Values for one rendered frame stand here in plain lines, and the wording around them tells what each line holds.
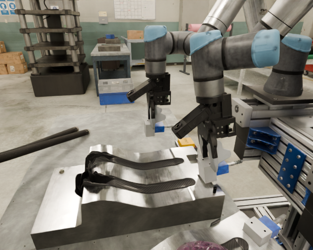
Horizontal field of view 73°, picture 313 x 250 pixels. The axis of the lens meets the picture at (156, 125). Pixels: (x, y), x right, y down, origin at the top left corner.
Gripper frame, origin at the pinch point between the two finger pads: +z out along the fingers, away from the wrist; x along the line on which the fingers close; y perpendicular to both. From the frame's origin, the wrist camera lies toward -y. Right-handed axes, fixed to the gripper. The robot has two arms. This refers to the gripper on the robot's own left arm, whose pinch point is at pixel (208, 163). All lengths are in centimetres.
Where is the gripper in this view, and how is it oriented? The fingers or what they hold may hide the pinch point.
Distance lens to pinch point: 64.8
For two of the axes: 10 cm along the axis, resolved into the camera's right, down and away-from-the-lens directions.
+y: 9.7, -2.2, 1.2
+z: 1.7, 9.3, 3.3
